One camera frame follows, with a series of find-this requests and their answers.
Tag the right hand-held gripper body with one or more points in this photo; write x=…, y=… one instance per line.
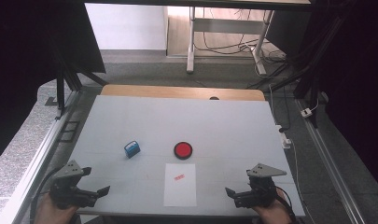
x=261, y=193

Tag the white power strip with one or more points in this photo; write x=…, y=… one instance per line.
x=284, y=138

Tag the red ink pad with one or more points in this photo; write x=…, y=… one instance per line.
x=183, y=150

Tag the white board table cover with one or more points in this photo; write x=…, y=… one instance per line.
x=224, y=124

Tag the person's left hand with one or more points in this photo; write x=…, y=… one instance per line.
x=51, y=214

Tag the black metal stand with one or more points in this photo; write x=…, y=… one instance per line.
x=311, y=77
x=60, y=90

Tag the wooden table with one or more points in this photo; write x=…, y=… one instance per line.
x=177, y=91

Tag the person's right hand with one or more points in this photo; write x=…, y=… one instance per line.
x=272, y=215

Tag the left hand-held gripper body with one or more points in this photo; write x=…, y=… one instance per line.
x=65, y=193

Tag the white paper sheet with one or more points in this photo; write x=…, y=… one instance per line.
x=179, y=193

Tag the small white adapter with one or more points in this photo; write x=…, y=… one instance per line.
x=306, y=112

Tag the white metal desk frame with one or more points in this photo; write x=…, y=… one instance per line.
x=227, y=26

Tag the blue stamp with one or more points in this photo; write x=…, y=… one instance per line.
x=132, y=149

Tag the aluminium rail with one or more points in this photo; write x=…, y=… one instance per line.
x=329, y=168
x=31, y=168

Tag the black curtain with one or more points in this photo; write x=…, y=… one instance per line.
x=21, y=62
x=357, y=77

